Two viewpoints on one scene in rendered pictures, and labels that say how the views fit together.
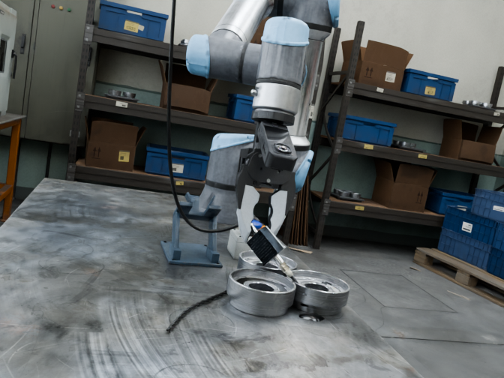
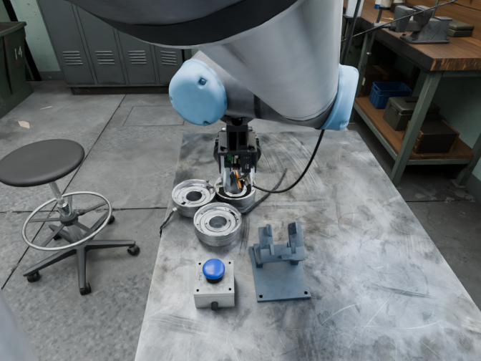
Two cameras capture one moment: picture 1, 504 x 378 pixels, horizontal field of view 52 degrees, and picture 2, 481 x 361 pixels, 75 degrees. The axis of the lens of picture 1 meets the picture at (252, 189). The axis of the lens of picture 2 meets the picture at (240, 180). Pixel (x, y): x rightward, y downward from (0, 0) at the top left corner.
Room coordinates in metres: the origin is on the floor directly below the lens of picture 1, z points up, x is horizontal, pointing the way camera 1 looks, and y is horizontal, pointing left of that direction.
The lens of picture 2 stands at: (1.36, 0.11, 1.33)
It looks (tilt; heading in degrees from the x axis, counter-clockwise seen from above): 38 degrees down; 193
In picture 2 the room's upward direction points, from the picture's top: straight up
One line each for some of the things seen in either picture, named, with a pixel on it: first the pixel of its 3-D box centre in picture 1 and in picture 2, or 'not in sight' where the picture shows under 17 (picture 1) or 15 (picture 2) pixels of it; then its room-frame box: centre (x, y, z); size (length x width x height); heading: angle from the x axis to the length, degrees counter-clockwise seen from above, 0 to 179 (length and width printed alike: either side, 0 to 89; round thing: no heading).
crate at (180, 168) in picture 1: (175, 162); not in sight; (4.44, 0.69, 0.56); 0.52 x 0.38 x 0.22; 102
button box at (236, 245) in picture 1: (247, 243); (214, 285); (1.05, -0.01, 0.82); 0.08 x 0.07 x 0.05; 15
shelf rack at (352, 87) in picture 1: (415, 151); not in sight; (5.03, -1.48, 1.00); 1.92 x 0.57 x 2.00; 105
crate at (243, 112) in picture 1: (259, 111); not in sight; (4.61, 0.06, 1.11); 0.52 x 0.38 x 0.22; 105
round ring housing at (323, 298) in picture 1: (315, 292); (194, 198); (0.82, -0.13, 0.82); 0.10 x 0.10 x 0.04
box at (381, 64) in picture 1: (372, 67); not in sight; (4.86, -0.88, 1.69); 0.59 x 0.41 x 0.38; 110
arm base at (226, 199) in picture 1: (224, 199); not in sight; (1.37, 0.07, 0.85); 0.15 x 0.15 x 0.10
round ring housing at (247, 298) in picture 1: (260, 292); (235, 191); (0.77, -0.04, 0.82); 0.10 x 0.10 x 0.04
